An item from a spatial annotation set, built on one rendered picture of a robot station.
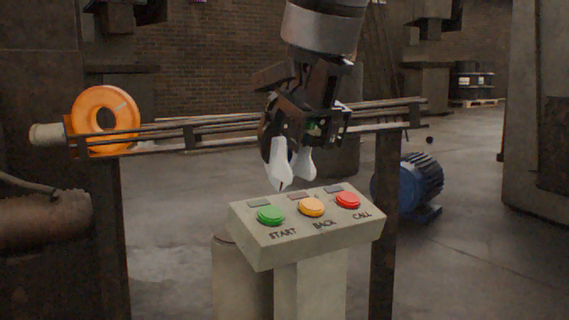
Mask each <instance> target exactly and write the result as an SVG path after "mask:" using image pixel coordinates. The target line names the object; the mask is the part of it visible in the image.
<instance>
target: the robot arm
mask: <svg viewBox="0 0 569 320"><path fill-rule="evenodd" d="M367 4H368V0H287V3H286V8H285V9H284V17H283V22H282V26H281V31H280V37H281V38H282V39H283V40H284V41H287V42H288V44H287V48H286V49H285V53H287V54H288V55H289V56H290V59H288V60H285V61H283V62H281V63H277V64H275V65H274V66H272V67H269V68H266V69H262V70H260V72H258V73H255V74H252V75H251V78H252V84H253V90H254V91H262V93H272V95H271V96H270V97H269V98H268V100H269V102H268V105H267V107H266V111H263V112H262V119H261V122H260V124H259V128H258V132H257V144H258V145H259V148H260V152H261V155H262V160H263V163H264V166H265V169H266V172H267V174H268V178H269V180H270V182H271V183H272V185H273V187H274V189H275V190H276V191H282V190H284V188H285V187H286V186H287V185H290V184H291V183H292V181H293V179H294V177H295V176H299V177H301V178H303V179H306V180H308V181H312V180H313V179H314V178H315V174H317V170H316V169H315V168H314V166H313V164H312V160H311V156H310V154H311V150H312V147H314V146H320V147H321V148H322V149H323V150H330V149H334V146H335V145H336V146H337V147H339V148H342V145H343V142H344V139H345V133H347V130H348V127H349V123H350V120H351V114H352V110H350V109H349V108H347V107H345V106H344V105H342V104H341V103H339V102H337V101H336V97H337V95H338V90H339V87H340V81H341V77H342V75H352V71H353V68H354V64H353V63H350V62H348V61H346V60H345V56H346V55H350V54H352V53H354V51H355V50H356V45H357V42H358V39H359V35H360V32H361V28H362V23H363V20H364V16H365V13H366V9H367ZM342 119H344V120H345V124H344V129H343V131H342V135H341V138H339V137H338V134H339V130H340V123H341V120H342ZM279 133H280V134H281V135H282V136H281V135H280V134H279Z"/></svg>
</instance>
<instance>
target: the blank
mask: <svg viewBox="0 0 569 320"><path fill-rule="evenodd" d="M102 106H104V107H108V108H110V109H111V110H112V111H113V112H114V115H115V118H116V127H115V129H114V130H123V129H132V128H140V116H141V115H140V114H139V112H140V111H138V109H139V108H137V106H136V105H135V102H134V101H133V99H132V98H131V97H130V96H129V95H128V94H127V93H126V92H124V91H122V90H120V89H119V88H117V87H114V86H94V87H92V88H89V89H87V90H85V91H83V92H82V93H81V94H80V95H79V96H78V98H77V99H76V101H75V104H74V107H73V110H72V124H73V127H74V130H75V133H76V134H82V133H91V132H99V131H103V130H101V129H100V127H99V126H98V124H97V112H98V109H99V108H100V107H102ZM137 134H138V133H134V134H126V135H110V136H101V137H92V138H86V139H87V141H101V140H110V139H118V138H127V137H136V136H137ZM131 143H132V142H128V143H119V144H111V145H102V146H88V147H89V148H90V149H92V150H93V151H95V152H100V153H113V152H117V151H120V150H122V149H125V148H126V147H127V146H129V145H130V144H131Z"/></svg>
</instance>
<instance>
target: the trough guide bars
mask: <svg viewBox="0 0 569 320"><path fill-rule="evenodd" d="M419 104H428V99H427V98H424V99H420V97H408V98H400V99H392V100H383V101H374V102H358V103H349V104H342V105H344V106H345V107H347V108H349V109H350V110H352V111H358V112H352V114H351V120H357V119H373V118H382V117H391V116H400V115H402V123H404V121H409V126H410V130H416V129H421V116H420V115H419V114H420V113H428V108H422V107H420V105H419ZM394 107H401V108H394ZM376 108H384V109H376ZM368 109H375V110H368ZM359 110H367V111H359ZM261 119H262V113H246V114H237V115H229V116H220V117H211V118H203V119H186V120H177V122H168V123H161V124H144V125H140V128H132V129H123V130H114V129H115V128H110V129H102V130H103V131H99V132H91V133H82V134H73V135H68V138H69V140H75V139H76V141H77V142H76V143H70V144H69V146H70V148H77V147H78V150H79V155H80V161H81V162H87V161H90V158H89V157H90V153H89V148H88V146H102V145H111V144H119V143H128V142H137V141H155V140H163V139H172V138H180V137H184V142H185V150H186V151H194V150H195V149H196V142H201V141H202V136H203V135H215V134H223V133H233V132H242V131H251V130H258V128H259V124H260V122H261V121H255V120H261ZM246 121H253V122H246ZM238 122H245V123H238ZM230 123H236V124H230ZM220 124H226V125H220ZM212 125H218V126H212ZM203 126H210V127H203ZM177 129H182V130H177ZM160 130H167V131H160ZM152 131H158V132H152ZM142 132H150V133H142ZM134 133H141V134H137V136H136V137H127V138H118V139H110V140H101V141H87V139H86V138H92V137H101V136H110V135H126V134H134Z"/></svg>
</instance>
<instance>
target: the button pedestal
mask: <svg viewBox="0 0 569 320"><path fill-rule="evenodd" d="M333 185H340V186H341V188H342V189H343V190H344V191H349V192H352V193H354V194H356V195H357V196H358V197H359V199H360V203H359V206H358V207H353V208H351V207H343V206H341V205H340V204H339V203H338V202H337V201H336V200H335V197H336V195H337V193H339V192H335V193H330V194H328V193H327V192H326V191H325V190H324V189H323V188H328V186H332V185H324V186H323V187H318V188H313V189H308V190H299V191H294V192H289V193H283V194H278V195H273V196H264V197H259V198H253V199H248V200H243V201H234V202H231V203H230V204H229V207H228V213H227V218H226V225H225V228H226V229H227V230H228V232H229V234H230V235H231V237H232V238H233V240H234V241H235V243H236V244H237V245H238V246H239V248H240V250H241V251H242V253H243V254H244V257H245V258H246V260H247V261H248V262H249V263H250V265H251V267H252V268H253V269H254V270H255V271H256V272H257V273H259V272H262V271H266V270H269V269H272V268H273V320H345V282H346V253H347V247H351V246H356V245H360V244H363V243H366V242H369V241H373V240H377V239H378V238H379V236H380V234H381V231H383V228H384V225H385V221H386V218H387V216H386V215H385V214H384V213H383V212H382V211H381V210H378V209H377V208H376V207H375V206H374V205H373V204H372V203H371V202H370V201H369V200H368V199H366V198H365V197H364V196H363V195H362V194H361V193H359V192H358V191H357V190H356V189H355V188H353V186H352V185H351V184H350V183H348V182H343V183H338V184H333ZM303 191H305V192H306V193H307V194H308V195H309V197H310V198H314V199H318V200H320V201H321V202H322V204H324V211H323V213H322V214H321V215H317V216H313V215H308V214H305V213H304V212H302V211H301V209H300V208H299V204H300V200H302V199H304V198H302V199H298V200H293V201H292V200H291V199H290V198H289V197H288V196H287V195H288V194H293V193H298V192H303ZM263 198H267V199H268V200H269V202H270V203H271V204H269V205H273V206H276V207H278V208H280V209H281V210H282V211H283V213H284V220H283V222H282V223H280V224H277V225H269V224H265V223H263V222H262V221H260V219H259V217H258V216H257V214H258V210H259V208H260V207H263V206H260V207H249V206H248V204H247V203H246V202H247V201H253V200H258V199H263Z"/></svg>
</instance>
